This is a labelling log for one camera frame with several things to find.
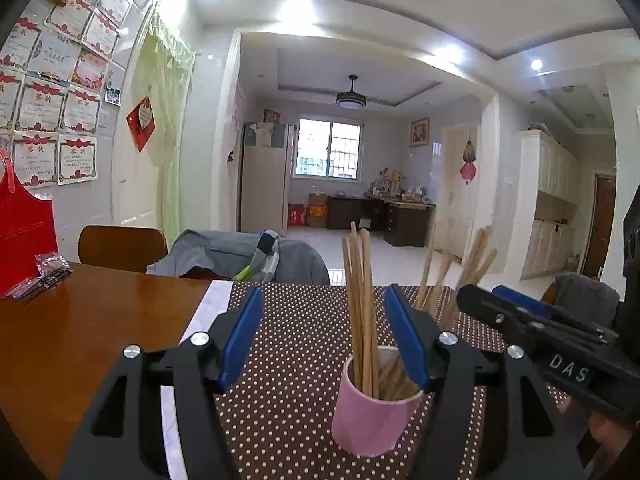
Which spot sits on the brown entrance door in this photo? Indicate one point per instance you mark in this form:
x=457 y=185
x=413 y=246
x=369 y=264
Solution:
x=600 y=225

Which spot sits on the colourful toy clutter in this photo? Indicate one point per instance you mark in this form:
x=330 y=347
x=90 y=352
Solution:
x=395 y=187

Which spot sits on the pink cup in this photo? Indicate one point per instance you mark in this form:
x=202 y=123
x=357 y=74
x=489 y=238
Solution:
x=370 y=425

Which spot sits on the dark wooden desk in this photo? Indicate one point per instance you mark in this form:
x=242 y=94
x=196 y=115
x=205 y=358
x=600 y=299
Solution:
x=405 y=222

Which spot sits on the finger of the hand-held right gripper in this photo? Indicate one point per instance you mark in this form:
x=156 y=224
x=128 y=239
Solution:
x=505 y=292
x=500 y=315

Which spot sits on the barred window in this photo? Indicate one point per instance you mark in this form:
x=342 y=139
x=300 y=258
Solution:
x=327 y=150

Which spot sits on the small wall photo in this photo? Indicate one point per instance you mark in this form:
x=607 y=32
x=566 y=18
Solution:
x=113 y=96

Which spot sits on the round ceiling fan lamp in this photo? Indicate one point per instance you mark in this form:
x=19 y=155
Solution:
x=351 y=100

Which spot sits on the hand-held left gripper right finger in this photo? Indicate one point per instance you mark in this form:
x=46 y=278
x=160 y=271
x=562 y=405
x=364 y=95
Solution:
x=407 y=340

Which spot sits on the red bag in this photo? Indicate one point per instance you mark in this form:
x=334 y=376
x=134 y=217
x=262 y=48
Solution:
x=25 y=240

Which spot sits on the brown wooden chair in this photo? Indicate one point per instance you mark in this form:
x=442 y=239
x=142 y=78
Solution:
x=120 y=250

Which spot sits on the brown cardboard boxes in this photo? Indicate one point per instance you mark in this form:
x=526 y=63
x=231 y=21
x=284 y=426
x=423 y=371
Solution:
x=316 y=212

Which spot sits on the white marbled table mat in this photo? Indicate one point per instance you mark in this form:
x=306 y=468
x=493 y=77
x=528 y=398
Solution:
x=205 y=305

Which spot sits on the clear packet of black items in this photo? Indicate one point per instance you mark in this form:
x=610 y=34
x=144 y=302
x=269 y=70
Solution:
x=45 y=275

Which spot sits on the red hanging door decoration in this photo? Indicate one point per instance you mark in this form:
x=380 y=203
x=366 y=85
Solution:
x=468 y=167

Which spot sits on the white tall cabinet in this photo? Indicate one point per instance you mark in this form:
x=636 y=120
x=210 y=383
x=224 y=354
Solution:
x=550 y=185

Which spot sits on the bunch of wooden chopsticks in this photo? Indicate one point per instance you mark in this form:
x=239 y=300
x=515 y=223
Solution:
x=357 y=310

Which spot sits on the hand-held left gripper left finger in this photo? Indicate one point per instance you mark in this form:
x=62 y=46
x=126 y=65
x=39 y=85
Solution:
x=242 y=340

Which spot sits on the wall of red-trimmed certificates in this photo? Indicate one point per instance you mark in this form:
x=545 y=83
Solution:
x=55 y=110

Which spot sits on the chair with grey jacket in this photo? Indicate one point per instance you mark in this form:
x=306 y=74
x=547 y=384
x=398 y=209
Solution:
x=215 y=255

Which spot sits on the person's right hand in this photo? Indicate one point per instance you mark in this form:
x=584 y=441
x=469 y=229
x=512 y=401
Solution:
x=612 y=435

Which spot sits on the white refrigerator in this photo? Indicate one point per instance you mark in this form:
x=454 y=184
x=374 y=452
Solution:
x=262 y=185

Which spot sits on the brown polka dot tablecloth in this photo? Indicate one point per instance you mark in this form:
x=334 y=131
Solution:
x=290 y=400

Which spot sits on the pale green curtain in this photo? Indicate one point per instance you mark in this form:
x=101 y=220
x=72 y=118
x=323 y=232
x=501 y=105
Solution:
x=167 y=125

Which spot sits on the small framed wall picture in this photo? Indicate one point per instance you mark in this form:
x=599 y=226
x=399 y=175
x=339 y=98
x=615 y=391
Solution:
x=419 y=132

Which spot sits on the white door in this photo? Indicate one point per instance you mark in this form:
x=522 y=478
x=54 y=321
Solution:
x=452 y=210

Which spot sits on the red cardboard box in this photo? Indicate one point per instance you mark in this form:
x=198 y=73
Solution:
x=296 y=215

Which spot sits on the red diamond wall decoration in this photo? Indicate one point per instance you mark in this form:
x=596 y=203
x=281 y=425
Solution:
x=139 y=122

